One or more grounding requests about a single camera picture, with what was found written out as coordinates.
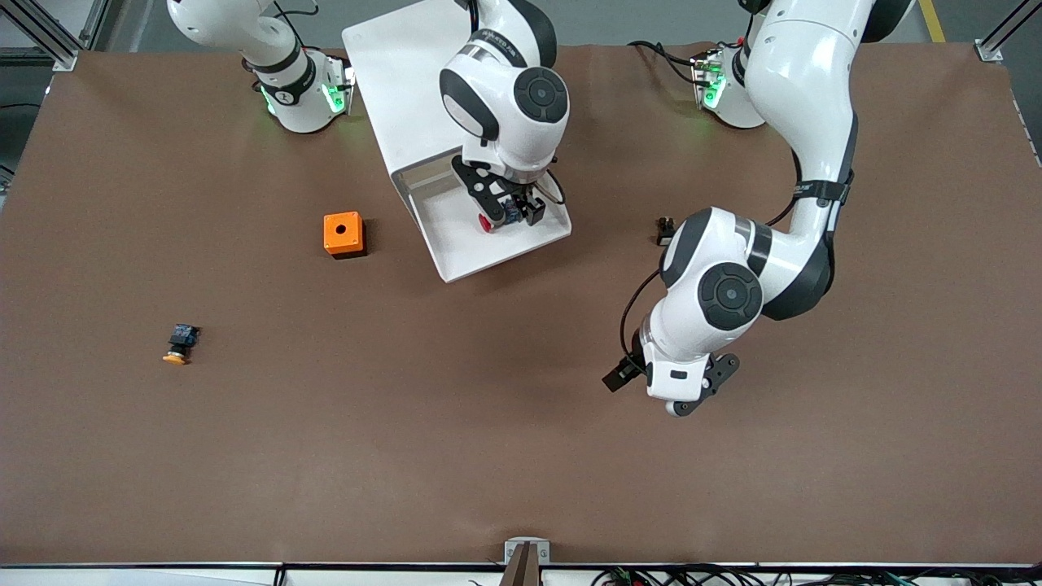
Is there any red cap push button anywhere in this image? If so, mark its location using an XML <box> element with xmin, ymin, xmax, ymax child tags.
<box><xmin>479</xmin><ymin>199</ymin><xmax>526</xmax><ymax>233</ymax></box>

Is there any white plastic drawer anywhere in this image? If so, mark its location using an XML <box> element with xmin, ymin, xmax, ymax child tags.
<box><xmin>405</xmin><ymin>151</ymin><xmax>572</xmax><ymax>284</ymax></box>

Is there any white drawer cabinet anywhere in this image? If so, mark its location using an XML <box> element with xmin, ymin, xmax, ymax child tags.
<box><xmin>341</xmin><ymin>0</ymin><xmax>549</xmax><ymax>196</ymax></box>

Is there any orange cap push button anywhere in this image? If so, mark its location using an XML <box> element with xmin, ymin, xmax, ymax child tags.
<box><xmin>162</xmin><ymin>323</ymin><xmax>201</xmax><ymax>365</ymax></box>

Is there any orange box with hole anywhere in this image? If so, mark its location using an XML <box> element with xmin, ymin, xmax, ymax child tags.
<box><xmin>323</xmin><ymin>212</ymin><xmax>368</xmax><ymax>260</ymax></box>

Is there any black right camera bracket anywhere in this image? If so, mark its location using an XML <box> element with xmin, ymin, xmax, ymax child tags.
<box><xmin>452</xmin><ymin>157</ymin><xmax>507</xmax><ymax>234</ymax></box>

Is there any black camera bracket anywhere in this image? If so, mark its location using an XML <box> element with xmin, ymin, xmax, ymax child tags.
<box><xmin>452</xmin><ymin>157</ymin><xmax>507</xmax><ymax>234</ymax></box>
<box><xmin>676</xmin><ymin>353</ymin><xmax>742</xmax><ymax>418</ymax></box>

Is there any black left camera bracket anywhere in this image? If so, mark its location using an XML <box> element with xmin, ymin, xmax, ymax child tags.
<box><xmin>676</xmin><ymin>353</ymin><xmax>742</xmax><ymax>418</ymax></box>

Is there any black arm base cable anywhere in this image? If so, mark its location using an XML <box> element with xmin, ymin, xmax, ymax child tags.
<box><xmin>627</xmin><ymin>39</ymin><xmax>717</xmax><ymax>86</ymax></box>

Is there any black cable bundle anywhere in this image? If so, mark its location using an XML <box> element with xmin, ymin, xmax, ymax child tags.
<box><xmin>590</xmin><ymin>564</ymin><xmax>1042</xmax><ymax>586</ymax></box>

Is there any grey metal table bracket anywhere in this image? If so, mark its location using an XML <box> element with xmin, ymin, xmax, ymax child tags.
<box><xmin>504</xmin><ymin>537</ymin><xmax>551</xmax><ymax>566</ymax></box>

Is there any brown post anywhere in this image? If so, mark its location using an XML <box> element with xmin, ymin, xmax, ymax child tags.
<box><xmin>498</xmin><ymin>544</ymin><xmax>541</xmax><ymax>586</ymax></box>

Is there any grey aluminium frame profile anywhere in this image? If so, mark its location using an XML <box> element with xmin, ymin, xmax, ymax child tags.
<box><xmin>0</xmin><ymin>0</ymin><xmax>111</xmax><ymax>72</ymax></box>
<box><xmin>975</xmin><ymin>0</ymin><xmax>1042</xmax><ymax>63</ymax></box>

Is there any white table edge rail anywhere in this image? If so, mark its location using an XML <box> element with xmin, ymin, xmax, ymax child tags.
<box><xmin>0</xmin><ymin>563</ymin><xmax>1042</xmax><ymax>586</ymax></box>

